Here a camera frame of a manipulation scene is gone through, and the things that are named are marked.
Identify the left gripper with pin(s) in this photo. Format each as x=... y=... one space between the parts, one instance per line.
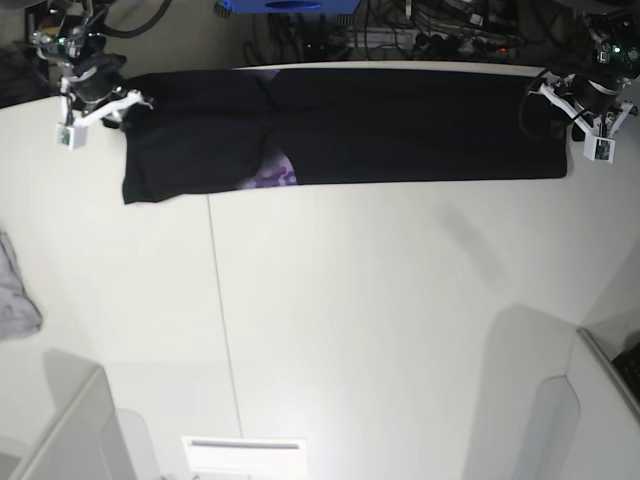
x=591 y=102

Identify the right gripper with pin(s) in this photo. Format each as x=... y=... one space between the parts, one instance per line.
x=95 y=91

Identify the black T-shirt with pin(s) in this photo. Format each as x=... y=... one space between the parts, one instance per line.
x=216 y=131

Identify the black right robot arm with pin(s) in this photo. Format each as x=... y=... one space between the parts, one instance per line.
x=73 y=36

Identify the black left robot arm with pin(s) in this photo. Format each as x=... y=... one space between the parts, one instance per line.
x=594 y=60

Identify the blue box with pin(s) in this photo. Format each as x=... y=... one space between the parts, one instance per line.
x=245 y=7

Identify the grey cloth at table edge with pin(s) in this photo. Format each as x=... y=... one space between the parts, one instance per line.
x=19 y=315

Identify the black keyboard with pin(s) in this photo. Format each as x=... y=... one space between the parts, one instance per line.
x=627 y=365

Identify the white right partition panel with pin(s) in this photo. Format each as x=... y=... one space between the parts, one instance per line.
x=606 y=441

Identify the white partition panel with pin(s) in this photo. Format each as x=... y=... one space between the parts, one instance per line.
x=606 y=441
x=84 y=439

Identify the white left partition panel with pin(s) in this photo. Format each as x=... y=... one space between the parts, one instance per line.
x=84 y=439

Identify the white label plate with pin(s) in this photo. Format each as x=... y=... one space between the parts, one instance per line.
x=252 y=457

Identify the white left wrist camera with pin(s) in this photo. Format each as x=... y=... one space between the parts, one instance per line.
x=598 y=148

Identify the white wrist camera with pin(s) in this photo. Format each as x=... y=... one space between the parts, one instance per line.
x=70 y=136
x=598 y=148

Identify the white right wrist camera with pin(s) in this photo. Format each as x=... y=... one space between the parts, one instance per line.
x=70 y=136

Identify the power strip with cables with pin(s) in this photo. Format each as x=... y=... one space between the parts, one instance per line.
x=413 y=40

